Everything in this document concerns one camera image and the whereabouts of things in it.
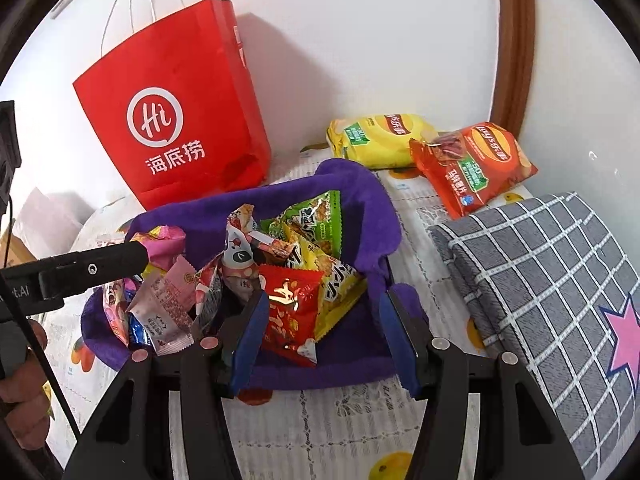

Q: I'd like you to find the white shopping bag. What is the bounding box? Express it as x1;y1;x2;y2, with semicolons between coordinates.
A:
15;187;96;251

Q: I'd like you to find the person's left hand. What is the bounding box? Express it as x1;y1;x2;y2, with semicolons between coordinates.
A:
0;322;51;453

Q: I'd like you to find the wooden headboard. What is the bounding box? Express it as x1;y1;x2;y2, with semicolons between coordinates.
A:
0;232;23;266

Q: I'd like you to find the red small snack packet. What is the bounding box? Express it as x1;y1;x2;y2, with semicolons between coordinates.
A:
257;265;326;368

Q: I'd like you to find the black cable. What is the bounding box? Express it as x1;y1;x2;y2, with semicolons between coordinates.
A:
0;195;81;436

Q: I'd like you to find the orange chips bag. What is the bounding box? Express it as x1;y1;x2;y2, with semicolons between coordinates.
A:
409;122;540;220

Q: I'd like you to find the grey checked folded cloth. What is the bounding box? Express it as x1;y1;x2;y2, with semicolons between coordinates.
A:
427;191;640;480

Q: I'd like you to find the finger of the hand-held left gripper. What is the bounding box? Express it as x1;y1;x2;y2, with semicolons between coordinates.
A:
37;241;151;300

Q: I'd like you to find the blue cookie packet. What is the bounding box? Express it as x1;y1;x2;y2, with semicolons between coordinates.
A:
129;312;152;348

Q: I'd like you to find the red paper bag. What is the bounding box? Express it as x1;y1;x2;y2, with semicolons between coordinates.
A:
72;0;273;211

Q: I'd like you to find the pink white strip packet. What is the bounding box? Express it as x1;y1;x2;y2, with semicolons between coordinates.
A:
102;280;132;346

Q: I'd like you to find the yellow chips bag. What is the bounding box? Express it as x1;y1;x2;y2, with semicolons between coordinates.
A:
326;113;440;170

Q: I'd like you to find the purple fabric basket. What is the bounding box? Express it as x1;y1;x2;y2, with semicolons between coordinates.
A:
80;158;428;393

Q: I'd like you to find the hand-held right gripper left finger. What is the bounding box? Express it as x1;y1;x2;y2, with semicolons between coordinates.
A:
62;290;271;480

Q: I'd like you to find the yellow snack packet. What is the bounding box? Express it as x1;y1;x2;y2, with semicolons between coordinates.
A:
285;237;368;341

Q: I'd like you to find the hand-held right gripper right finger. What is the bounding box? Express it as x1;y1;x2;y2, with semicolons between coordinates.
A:
378;285;583;480

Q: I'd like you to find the brown wooden door frame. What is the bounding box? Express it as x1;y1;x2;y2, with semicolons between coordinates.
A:
490;0;536;136

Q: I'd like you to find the green snack packet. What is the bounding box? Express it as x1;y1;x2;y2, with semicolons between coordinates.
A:
260;190;342;256

